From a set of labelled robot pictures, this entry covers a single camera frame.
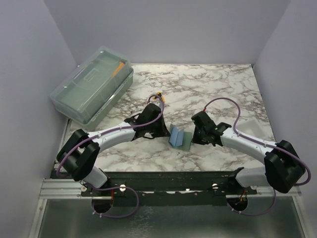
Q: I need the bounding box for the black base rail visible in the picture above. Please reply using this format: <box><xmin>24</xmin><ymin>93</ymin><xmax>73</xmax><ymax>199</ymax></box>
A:
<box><xmin>49</xmin><ymin>170</ymin><xmax>285</xmax><ymax>208</ymax></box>

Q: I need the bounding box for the yellow handled hex key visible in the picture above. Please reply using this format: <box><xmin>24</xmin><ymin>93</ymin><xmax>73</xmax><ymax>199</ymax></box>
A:
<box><xmin>130</xmin><ymin>92</ymin><xmax>165</xmax><ymax>114</ymax></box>

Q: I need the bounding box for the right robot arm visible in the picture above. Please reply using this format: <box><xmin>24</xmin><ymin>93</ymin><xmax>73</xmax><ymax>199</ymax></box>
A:
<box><xmin>191</xmin><ymin>111</ymin><xmax>306</xmax><ymax>194</ymax></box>

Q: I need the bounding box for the white plastic card tray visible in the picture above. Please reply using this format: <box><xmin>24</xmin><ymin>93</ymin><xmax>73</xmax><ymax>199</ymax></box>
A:
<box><xmin>236</xmin><ymin>119</ymin><xmax>267</xmax><ymax>139</ymax></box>

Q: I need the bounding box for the clear plastic storage box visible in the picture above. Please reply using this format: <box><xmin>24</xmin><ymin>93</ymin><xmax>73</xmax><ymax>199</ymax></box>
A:
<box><xmin>50</xmin><ymin>47</ymin><xmax>134</xmax><ymax>131</ymax></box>

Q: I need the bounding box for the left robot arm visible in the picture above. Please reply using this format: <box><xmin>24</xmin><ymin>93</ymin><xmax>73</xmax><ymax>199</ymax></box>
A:
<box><xmin>56</xmin><ymin>103</ymin><xmax>170</xmax><ymax>196</ymax></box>

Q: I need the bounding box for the green card holder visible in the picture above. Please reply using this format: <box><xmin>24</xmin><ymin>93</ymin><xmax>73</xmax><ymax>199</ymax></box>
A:
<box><xmin>169</xmin><ymin>124</ymin><xmax>193</xmax><ymax>151</ymax></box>

